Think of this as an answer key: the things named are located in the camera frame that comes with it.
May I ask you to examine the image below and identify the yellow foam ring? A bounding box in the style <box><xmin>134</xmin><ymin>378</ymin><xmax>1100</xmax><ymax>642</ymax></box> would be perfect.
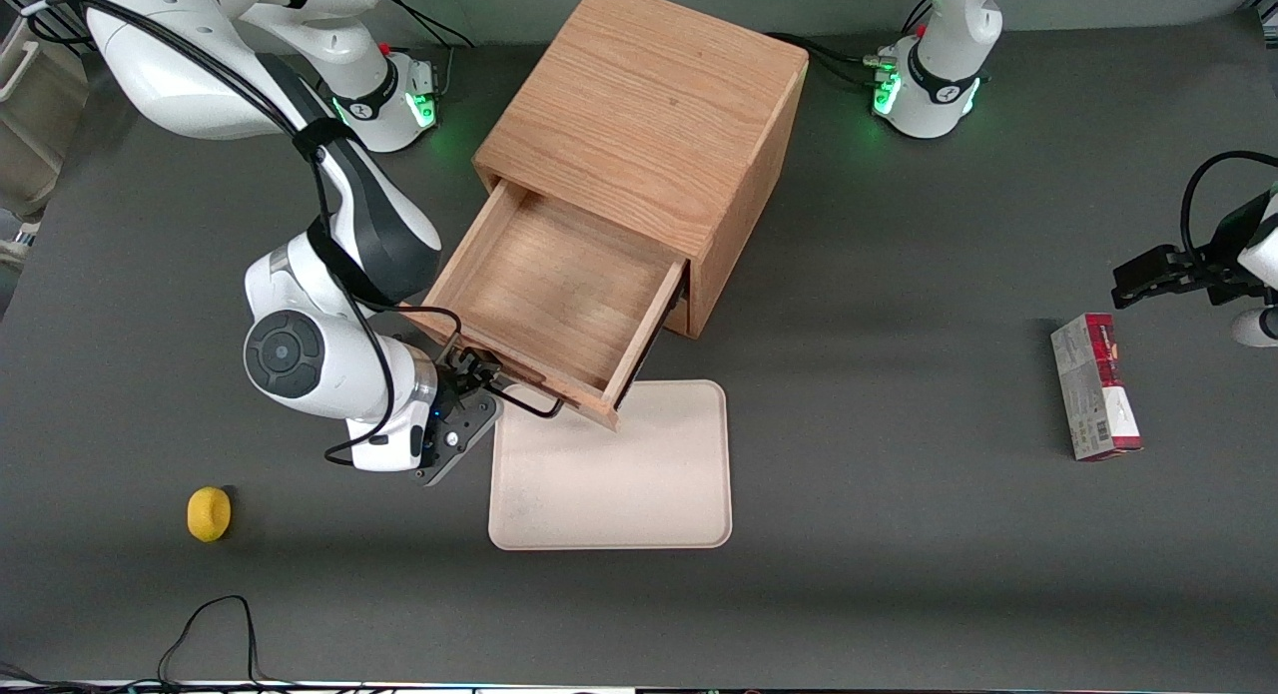
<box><xmin>187</xmin><ymin>486</ymin><xmax>233</xmax><ymax>543</ymax></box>

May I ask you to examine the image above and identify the red and white carton box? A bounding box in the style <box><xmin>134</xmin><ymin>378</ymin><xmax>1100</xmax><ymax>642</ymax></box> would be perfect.
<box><xmin>1050</xmin><ymin>313</ymin><xmax>1144</xmax><ymax>462</ymax></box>

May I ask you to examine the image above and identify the oak wooden drawer cabinet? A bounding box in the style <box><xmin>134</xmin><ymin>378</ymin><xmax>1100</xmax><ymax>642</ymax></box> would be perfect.
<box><xmin>472</xmin><ymin>0</ymin><xmax>810</xmax><ymax>341</ymax></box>

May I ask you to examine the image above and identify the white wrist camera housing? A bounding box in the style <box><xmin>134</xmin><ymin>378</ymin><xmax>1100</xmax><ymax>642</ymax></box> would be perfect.
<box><xmin>346</xmin><ymin>417</ymin><xmax>432</xmax><ymax>473</ymax></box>

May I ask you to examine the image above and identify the beige plastic tray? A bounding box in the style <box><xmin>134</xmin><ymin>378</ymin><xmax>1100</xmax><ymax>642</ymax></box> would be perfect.
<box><xmin>487</xmin><ymin>378</ymin><xmax>734</xmax><ymax>552</ymax></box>

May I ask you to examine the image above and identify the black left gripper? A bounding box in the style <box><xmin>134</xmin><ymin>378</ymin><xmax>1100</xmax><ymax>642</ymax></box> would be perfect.
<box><xmin>1111</xmin><ymin>237</ymin><xmax>1247</xmax><ymax>311</ymax></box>

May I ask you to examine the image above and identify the black metal drawer handle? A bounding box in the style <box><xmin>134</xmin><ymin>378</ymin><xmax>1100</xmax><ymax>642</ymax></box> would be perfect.
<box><xmin>454</xmin><ymin>352</ymin><xmax>568</xmax><ymax>419</ymax></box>

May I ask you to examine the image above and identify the beige plastic bin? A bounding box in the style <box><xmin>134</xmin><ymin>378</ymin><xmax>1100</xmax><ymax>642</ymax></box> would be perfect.
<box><xmin>0</xmin><ymin>10</ymin><xmax>89</xmax><ymax>221</ymax></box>

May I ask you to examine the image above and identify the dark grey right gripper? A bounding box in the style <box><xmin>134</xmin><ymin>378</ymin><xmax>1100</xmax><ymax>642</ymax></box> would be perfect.
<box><xmin>414</xmin><ymin>347</ymin><xmax>506</xmax><ymax>487</ymax></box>

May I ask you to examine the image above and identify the black base cable bundle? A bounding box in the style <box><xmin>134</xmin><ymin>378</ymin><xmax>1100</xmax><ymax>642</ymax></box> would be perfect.
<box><xmin>767</xmin><ymin>32</ymin><xmax>893</xmax><ymax>91</ymax></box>

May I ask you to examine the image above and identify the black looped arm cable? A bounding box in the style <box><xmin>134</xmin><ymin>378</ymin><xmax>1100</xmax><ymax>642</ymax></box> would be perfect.
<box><xmin>1180</xmin><ymin>151</ymin><xmax>1278</xmax><ymax>266</ymax></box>

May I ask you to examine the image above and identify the black table cable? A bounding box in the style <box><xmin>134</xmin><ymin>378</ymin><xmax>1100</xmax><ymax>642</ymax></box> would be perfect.
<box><xmin>0</xmin><ymin>594</ymin><xmax>301</xmax><ymax>694</ymax></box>

